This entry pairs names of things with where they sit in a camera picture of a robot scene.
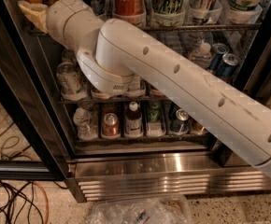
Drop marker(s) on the brown tea bottle middle shelf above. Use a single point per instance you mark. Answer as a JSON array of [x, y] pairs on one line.
[[136, 88]]

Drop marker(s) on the blue can bottom shelf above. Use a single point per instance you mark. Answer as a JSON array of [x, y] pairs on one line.
[[180, 122]]

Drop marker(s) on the blue Red Bull can top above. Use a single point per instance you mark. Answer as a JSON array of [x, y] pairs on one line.
[[200, 10]]

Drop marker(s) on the red can bottom shelf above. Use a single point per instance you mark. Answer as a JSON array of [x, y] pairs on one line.
[[111, 125]]

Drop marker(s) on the top wire shelf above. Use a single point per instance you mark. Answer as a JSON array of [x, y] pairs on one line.
[[33, 31]]

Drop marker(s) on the blue Red Bull can front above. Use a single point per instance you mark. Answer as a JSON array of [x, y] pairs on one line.
[[227, 67]]

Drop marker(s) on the red Coca-Cola can top shelf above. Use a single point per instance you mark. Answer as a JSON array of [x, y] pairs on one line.
[[132, 11]]

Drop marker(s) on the brown tea bottle shelf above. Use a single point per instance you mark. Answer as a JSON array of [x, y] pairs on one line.
[[136, 88], [133, 120]]

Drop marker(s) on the blue Red Bull can rear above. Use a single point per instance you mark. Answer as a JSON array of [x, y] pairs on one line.
[[217, 50]]

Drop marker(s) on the wire shelf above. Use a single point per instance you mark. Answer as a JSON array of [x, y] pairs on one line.
[[113, 99], [33, 31]]

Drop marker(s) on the green can bottom shelf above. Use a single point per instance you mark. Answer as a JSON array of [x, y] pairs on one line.
[[154, 111]]

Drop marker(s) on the gold can bottom shelf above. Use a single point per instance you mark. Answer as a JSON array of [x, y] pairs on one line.
[[197, 128]]

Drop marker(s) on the stainless fridge base grille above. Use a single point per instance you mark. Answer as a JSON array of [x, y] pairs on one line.
[[112, 178]]

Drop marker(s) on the silver can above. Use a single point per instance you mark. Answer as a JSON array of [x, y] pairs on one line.
[[68, 56], [72, 86]]

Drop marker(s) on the silver can front left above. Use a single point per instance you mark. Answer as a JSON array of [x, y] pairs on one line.
[[72, 86]]

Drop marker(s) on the green tall can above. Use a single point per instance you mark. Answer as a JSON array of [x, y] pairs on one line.
[[167, 12]]

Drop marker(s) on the clear plastic bag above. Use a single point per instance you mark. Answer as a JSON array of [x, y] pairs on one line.
[[162, 209]]

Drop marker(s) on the brown tea bottle bottom shelf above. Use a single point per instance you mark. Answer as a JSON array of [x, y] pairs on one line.
[[133, 120]]

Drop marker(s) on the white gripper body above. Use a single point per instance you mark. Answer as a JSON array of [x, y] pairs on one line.
[[57, 17]]

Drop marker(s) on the silver can rear left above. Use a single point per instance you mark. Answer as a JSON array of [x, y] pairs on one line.
[[68, 56]]

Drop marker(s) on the blue red bull can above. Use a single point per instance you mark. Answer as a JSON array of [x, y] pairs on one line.
[[227, 67], [200, 10], [217, 50]]

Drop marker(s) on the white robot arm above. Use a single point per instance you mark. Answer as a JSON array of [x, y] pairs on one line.
[[110, 53]]

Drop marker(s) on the middle wire shelf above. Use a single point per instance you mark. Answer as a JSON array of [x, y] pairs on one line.
[[113, 99]]

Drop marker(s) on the open glass fridge door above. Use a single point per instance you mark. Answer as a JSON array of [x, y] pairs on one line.
[[29, 94]]

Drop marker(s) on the gold can front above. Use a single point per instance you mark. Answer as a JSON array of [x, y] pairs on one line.
[[96, 94]]

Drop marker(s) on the clear water bottle middle shelf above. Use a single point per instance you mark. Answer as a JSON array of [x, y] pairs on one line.
[[202, 55]]

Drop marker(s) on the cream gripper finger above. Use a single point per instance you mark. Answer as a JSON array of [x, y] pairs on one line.
[[35, 13]]

